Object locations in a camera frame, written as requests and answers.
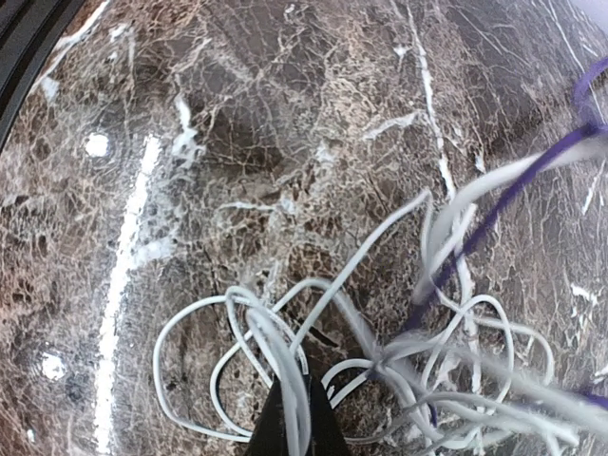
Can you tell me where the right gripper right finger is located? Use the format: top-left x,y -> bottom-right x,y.
305,377 -> 350,456

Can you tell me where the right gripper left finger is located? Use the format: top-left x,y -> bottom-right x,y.
246,379 -> 289,456

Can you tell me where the black front rail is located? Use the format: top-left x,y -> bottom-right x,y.
0,0 -> 84,143

